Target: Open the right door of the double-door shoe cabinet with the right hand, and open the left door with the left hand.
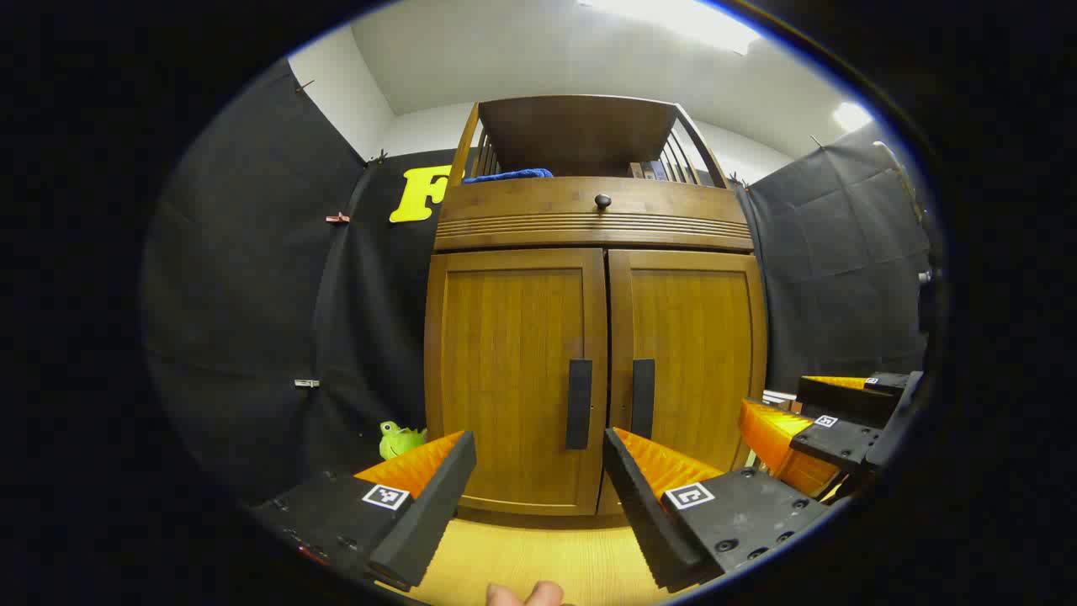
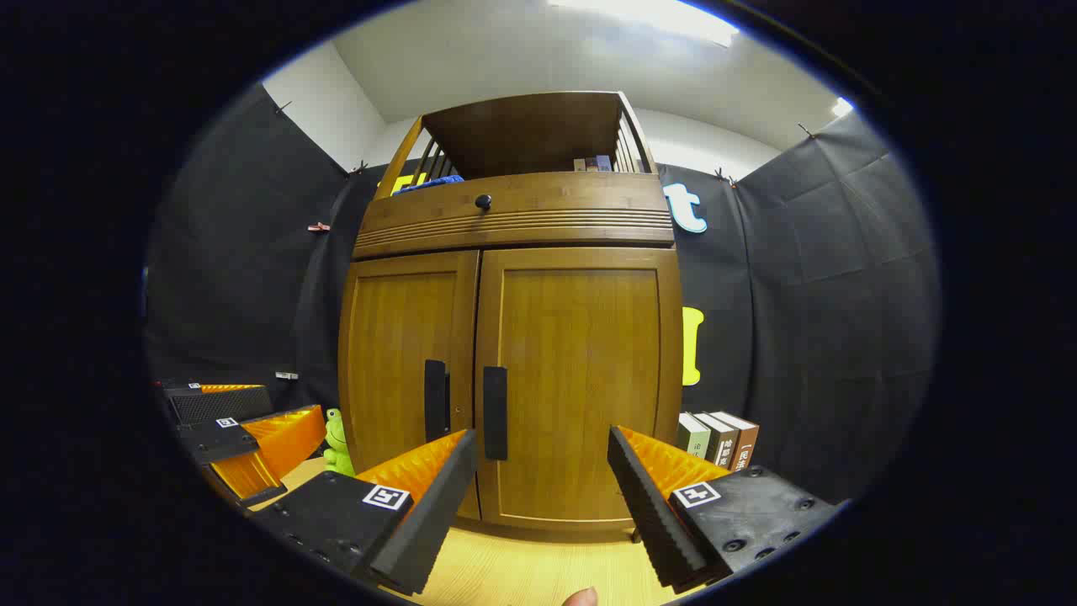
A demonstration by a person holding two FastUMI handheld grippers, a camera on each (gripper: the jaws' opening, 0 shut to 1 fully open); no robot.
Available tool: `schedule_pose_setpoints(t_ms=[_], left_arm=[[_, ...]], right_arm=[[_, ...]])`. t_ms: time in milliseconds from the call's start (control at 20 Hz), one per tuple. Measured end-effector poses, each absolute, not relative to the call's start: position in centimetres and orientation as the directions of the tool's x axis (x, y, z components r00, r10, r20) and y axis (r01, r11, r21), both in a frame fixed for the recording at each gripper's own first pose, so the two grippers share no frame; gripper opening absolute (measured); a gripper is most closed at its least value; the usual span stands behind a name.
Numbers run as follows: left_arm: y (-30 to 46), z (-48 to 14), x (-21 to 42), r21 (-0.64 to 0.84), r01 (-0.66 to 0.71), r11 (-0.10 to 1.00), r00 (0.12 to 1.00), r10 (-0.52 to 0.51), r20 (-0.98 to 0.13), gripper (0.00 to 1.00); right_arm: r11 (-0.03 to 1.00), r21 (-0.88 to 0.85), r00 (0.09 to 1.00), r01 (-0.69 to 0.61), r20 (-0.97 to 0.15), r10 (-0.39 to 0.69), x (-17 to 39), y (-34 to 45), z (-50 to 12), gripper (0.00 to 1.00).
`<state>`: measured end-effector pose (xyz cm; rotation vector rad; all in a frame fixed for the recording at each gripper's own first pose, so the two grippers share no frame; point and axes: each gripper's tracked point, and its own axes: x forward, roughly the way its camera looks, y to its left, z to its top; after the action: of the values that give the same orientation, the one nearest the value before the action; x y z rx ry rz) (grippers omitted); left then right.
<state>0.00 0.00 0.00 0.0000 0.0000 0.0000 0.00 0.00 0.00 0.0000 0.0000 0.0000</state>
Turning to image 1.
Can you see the small ceiling light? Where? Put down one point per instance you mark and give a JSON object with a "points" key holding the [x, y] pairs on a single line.
{"points": [[851, 116]]}

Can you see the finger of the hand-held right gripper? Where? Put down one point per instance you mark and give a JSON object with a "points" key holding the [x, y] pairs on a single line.
{"points": [[837, 442], [846, 402]]}

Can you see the green frog toy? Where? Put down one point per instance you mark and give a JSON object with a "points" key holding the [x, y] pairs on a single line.
{"points": [[397, 442]]}

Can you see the row of small books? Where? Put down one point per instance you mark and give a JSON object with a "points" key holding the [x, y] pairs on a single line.
{"points": [[649, 171]]}

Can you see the wooden cabinet door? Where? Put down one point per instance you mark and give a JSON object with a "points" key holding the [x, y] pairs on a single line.
{"points": [[505, 379], [698, 353]]}

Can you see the black backdrop cloth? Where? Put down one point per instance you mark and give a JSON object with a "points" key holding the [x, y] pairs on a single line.
{"points": [[244, 295]]}

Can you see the wooden cabinet drawer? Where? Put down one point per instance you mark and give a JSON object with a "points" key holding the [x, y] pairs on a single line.
{"points": [[538, 206]]}

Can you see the blue cloth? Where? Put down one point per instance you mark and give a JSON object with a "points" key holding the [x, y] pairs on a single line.
{"points": [[509, 176]]}

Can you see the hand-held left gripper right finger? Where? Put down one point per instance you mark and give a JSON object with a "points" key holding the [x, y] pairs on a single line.
{"points": [[644, 522]]}

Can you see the wooden double-door shoe cabinet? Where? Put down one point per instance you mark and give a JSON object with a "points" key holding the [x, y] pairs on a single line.
{"points": [[580, 135]]}

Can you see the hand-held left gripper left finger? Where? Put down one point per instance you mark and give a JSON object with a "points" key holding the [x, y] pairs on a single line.
{"points": [[429, 513]]}

